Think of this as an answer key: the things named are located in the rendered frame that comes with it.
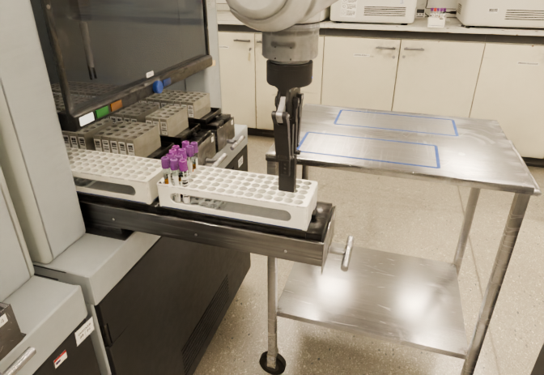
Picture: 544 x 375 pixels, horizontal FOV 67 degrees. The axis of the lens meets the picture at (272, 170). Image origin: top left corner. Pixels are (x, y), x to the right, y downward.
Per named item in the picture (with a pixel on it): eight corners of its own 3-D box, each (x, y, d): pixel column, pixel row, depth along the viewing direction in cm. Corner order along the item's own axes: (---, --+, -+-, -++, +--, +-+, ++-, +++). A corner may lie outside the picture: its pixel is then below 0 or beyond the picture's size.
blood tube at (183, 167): (182, 209, 81) (176, 159, 75) (189, 206, 81) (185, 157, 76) (184, 213, 79) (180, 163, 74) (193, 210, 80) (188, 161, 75)
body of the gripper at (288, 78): (274, 53, 70) (274, 105, 74) (259, 62, 63) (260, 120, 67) (317, 55, 68) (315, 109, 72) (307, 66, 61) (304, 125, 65)
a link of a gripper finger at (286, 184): (295, 156, 72) (295, 158, 72) (295, 190, 76) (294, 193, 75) (279, 154, 73) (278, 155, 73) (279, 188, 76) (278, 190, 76)
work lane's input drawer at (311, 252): (19, 217, 91) (7, 181, 87) (64, 189, 103) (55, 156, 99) (346, 282, 72) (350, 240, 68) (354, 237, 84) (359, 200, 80)
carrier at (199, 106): (205, 110, 133) (204, 92, 130) (211, 111, 132) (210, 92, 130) (188, 121, 123) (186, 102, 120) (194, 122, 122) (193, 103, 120)
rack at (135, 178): (31, 189, 89) (23, 163, 86) (64, 169, 98) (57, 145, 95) (150, 210, 81) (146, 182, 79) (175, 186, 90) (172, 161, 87)
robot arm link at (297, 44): (252, 23, 60) (253, 65, 63) (313, 26, 58) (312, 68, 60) (270, 17, 68) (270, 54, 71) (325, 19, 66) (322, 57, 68)
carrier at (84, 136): (110, 139, 110) (106, 118, 108) (116, 140, 110) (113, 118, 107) (81, 156, 100) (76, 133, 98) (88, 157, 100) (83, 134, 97)
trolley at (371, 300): (258, 373, 139) (253, 152, 103) (292, 283, 178) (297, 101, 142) (471, 432, 121) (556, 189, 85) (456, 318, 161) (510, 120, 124)
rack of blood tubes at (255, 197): (159, 211, 81) (155, 184, 78) (183, 188, 89) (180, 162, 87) (306, 236, 73) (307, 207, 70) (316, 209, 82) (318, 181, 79)
